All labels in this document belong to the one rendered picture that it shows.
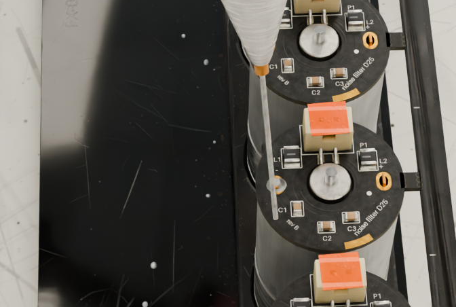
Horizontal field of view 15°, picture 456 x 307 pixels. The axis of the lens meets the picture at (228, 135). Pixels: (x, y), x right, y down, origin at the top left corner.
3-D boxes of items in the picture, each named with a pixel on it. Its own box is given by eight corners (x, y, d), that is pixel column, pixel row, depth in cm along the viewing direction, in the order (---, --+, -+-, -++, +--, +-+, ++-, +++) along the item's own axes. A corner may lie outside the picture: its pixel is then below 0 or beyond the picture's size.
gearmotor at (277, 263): (256, 367, 33) (260, 248, 28) (250, 250, 34) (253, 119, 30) (385, 362, 33) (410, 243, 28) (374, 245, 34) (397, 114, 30)
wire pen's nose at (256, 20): (289, 29, 24) (282, -59, 23) (309, 75, 24) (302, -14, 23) (213, 45, 24) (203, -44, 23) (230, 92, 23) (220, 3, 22)
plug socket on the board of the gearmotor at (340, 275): (315, 319, 28) (317, 302, 27) (312, 271, 28) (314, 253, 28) (365, 317, 28) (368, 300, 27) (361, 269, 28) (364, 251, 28)
